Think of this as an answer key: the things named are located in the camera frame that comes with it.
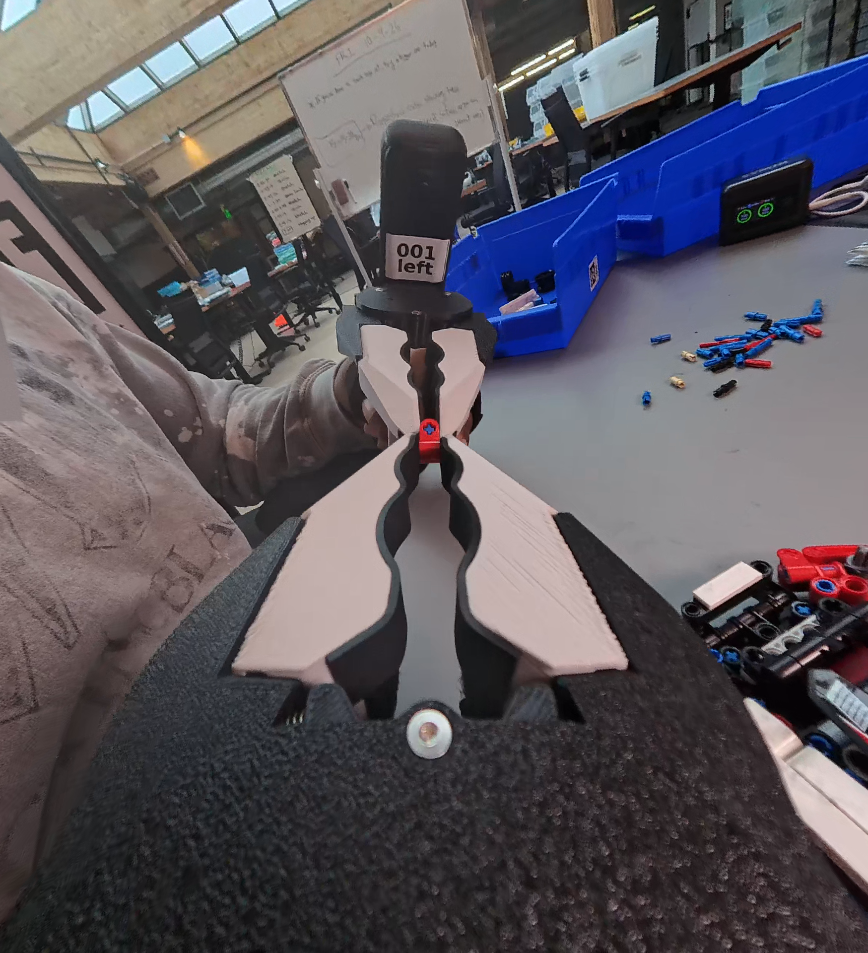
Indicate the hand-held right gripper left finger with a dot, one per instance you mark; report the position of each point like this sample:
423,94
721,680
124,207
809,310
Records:
322,595

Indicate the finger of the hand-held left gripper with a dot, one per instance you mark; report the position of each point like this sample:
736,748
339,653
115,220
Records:
460,372
385,372

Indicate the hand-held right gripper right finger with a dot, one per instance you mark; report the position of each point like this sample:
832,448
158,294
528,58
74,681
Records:
538,595

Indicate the small red brick connector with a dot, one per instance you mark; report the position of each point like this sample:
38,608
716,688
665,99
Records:
429,447

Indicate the toy brick race car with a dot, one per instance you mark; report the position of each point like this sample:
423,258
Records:
798,640

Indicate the person's left forearm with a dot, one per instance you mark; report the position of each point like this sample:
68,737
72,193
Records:
277,424

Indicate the grey desk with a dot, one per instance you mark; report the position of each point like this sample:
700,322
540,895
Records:
590,447

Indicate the person's left hand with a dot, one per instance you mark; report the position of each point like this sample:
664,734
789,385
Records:
378,428

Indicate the pale pink block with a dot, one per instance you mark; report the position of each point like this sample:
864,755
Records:
519,303

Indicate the small black part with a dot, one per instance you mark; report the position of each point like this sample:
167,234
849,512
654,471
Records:
515,283
545,281

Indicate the whiteboard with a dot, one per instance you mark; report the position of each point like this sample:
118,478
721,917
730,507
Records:
374,97

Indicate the black office chair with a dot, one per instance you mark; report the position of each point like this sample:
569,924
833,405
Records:
322,283
274,313

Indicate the handwritten flip chart paper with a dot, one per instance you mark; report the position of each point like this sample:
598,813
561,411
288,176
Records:
285,197

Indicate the short blue plastic bin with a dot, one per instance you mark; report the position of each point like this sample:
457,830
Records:
575,253

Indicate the white plastic storage box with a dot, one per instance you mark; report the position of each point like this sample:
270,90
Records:
616,71

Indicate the long blue plastic bin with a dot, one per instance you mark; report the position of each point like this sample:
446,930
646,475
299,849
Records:
702,186

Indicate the heap of blue red pins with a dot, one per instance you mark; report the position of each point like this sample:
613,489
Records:
746,346

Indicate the wooden background table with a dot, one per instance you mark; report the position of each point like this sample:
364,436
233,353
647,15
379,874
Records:
702,78

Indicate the black device with green circles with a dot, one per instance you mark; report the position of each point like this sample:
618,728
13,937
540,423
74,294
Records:
765,186

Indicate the pale box with black print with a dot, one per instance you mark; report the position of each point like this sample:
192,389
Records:
24,216

